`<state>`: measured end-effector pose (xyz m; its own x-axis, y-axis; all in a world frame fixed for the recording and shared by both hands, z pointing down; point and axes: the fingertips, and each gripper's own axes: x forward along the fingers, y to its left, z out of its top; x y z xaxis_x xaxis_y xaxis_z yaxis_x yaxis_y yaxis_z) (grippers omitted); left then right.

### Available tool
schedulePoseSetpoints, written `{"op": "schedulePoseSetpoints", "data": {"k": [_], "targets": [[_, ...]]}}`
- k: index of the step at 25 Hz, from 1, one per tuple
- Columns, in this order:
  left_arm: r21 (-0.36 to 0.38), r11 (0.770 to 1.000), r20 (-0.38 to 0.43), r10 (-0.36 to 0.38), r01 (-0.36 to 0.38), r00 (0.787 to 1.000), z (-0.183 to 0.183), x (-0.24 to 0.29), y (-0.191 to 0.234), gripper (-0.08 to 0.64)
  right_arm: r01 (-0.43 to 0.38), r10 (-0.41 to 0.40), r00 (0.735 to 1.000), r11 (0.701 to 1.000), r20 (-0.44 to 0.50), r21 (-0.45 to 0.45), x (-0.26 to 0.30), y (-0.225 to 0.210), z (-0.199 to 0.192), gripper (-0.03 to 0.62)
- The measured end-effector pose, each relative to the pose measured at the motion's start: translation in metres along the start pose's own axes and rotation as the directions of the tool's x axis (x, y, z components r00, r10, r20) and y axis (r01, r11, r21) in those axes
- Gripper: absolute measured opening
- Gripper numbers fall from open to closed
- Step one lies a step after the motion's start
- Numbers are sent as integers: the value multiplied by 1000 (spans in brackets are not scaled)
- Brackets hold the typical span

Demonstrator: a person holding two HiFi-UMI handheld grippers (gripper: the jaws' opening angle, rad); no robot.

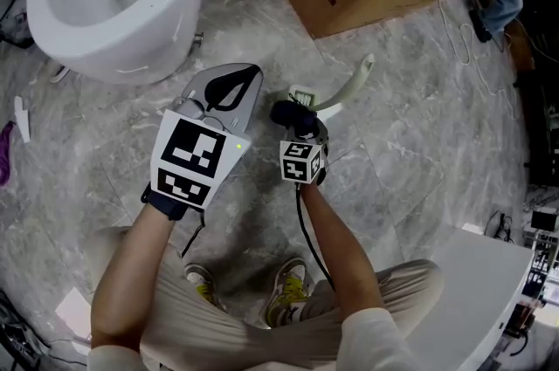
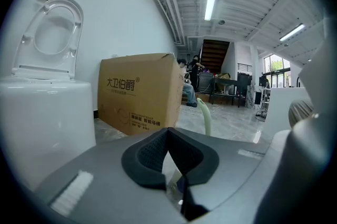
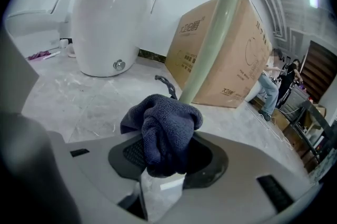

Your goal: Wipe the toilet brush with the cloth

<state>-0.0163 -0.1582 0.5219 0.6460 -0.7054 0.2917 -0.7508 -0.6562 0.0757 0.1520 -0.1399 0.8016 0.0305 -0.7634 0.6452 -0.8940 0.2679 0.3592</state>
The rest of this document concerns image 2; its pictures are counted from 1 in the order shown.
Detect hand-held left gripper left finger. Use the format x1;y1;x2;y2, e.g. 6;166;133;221
34;127;186;224

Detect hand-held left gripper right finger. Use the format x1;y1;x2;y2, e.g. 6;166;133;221
168;127;270;221

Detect white toilet with flat lid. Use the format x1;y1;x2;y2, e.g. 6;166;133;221
0;0;97;192

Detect white freestanding basin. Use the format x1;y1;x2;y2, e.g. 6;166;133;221
267;87;313;137

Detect dark metal table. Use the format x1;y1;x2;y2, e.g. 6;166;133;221
209;77;249;108

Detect grey drawer cabinet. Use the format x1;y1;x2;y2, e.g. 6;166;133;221
197;72;213;93

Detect large cardboard box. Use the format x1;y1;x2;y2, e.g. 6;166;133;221
97;53;184;137

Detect large window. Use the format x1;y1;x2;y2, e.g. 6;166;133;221
264;54;291;88

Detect brown staircase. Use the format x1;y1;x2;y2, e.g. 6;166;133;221
201;39;231;74

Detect long ceiling light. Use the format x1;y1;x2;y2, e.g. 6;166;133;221
279;23;306;42
204;0;219;21

